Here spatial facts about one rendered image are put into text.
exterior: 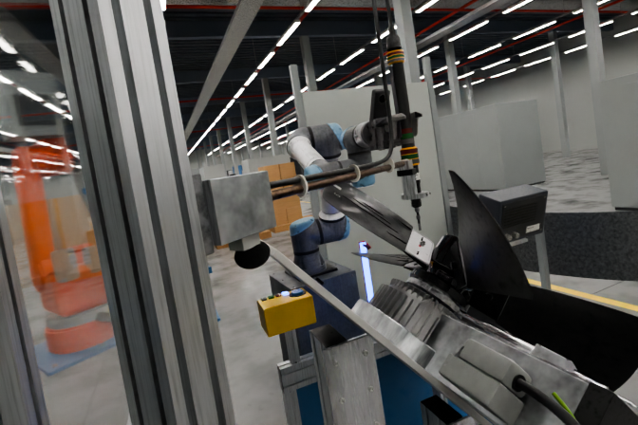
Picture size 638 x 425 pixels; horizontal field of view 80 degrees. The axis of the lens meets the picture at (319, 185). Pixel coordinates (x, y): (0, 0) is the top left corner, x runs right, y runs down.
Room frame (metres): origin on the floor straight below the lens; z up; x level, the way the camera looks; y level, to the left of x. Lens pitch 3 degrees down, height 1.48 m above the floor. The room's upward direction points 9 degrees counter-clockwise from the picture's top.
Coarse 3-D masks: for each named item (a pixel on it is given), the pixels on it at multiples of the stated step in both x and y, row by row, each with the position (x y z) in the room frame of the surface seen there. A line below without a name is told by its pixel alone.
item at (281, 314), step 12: (300, 288) 1.25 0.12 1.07; (276, 300) 1.18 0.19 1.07; (288, 300) 1.16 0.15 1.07; (300, 300) 1.16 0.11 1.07; (312, 300) 1.17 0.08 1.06; (264, 312) 1.12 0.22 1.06; (276, 312) 1.13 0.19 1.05; (288, 312) 1.14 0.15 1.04; (300, 312) 1.15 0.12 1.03; (312, 312) 1.17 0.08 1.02; (264, 324) 1.14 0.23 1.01; (276, 324) 1.13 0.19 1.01; (288, 324) 1.14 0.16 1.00; (300, 324) 1.15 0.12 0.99
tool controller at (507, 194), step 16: (496, 192) 1.53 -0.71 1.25; (512, 192) 1.52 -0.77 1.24; (528, 192) 1.51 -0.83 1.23; (544, 192) 1.51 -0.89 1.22; (496, 208) 1.45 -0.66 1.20; (512, 208) 1.45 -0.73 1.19; (528, 208) 1.49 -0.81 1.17; (544, 208) 1.53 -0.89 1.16; (512, 224) 1.48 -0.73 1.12; (528, 224) 1.51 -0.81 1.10; (512, 240) 1.50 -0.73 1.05
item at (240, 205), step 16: (192, 176) 0.39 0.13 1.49; (240, 176) 0.42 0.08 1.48; (256, 176) 0.45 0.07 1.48; (208, 192) 0.39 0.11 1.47; (224, 192) 0.40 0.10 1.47; (240, 192) 0.42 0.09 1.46; (256, 192) 0.44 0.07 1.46; (208, 208) 0.39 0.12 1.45; (224, 208) 0.40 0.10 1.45; (240, 208) 0.42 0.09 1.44; (256, 208) 0.44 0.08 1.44; (272, 208) 0.46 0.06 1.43; (208, 224) 0.39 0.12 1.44; (224, 224) 0.40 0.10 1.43; (240, 224) 0.41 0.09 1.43; (256, 224) 0.43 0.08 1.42; (272, 224) 0.46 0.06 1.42; (208, 240) 0.39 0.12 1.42; (224, 240) 0.39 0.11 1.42
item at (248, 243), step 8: (240, 240) 0.44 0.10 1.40; (248, 240) 0.45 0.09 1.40; (256, 240) 0.46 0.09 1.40; (232, 248) 0.45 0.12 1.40; (240, 248) 0.45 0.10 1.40; (248, 248) 0.45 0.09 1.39; (256, 248) 0.46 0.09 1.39; (264, 248) 0.46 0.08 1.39; (240, 256) 0.45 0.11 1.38; (248, 256) 0.45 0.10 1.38; (256, 256) 0.45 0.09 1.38; (264, 256) 0.46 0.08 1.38; (240, 264) 0.45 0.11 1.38; (248, 264) 0.45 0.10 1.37; (256, 264) 0.45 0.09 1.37
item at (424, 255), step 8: (416, 232) 0.90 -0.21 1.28; (416, 240) 0.88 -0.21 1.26; (424, 240) 0.90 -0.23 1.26; (408, 248) 0.85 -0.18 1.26; (416, 248) 0.86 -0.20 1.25; (424, 248) 0.87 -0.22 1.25; (432, 248) 0.88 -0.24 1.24; (416, 256) 0.84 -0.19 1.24; (424, 256) 0.85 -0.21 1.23; (424, 264) 0.83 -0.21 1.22
